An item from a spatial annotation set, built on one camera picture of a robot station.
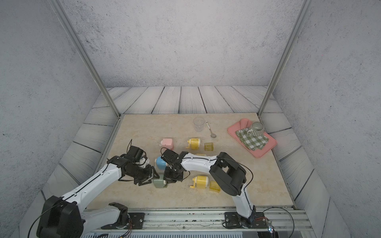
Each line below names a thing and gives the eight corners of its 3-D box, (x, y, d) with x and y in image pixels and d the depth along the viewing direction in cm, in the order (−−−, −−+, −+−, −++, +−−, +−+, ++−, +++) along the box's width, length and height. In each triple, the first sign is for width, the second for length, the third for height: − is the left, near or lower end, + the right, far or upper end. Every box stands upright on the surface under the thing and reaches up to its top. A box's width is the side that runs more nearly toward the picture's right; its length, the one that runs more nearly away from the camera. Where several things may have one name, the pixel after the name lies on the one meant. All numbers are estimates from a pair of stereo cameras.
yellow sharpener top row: (186, 150, 101) (185, 143, 96) (186, 145, 104) (186, 138, 98) (200, 150, 101) (200, 143, 96) (199, 144, 104) (200, 138, 98)
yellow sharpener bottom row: (190, 189, 85) (190, 183, 79) (190, 181, 88) (190, 176, 82) (207, 189, 85) (208, 183, 79) (207, 181, 88) (208, 176, 81)
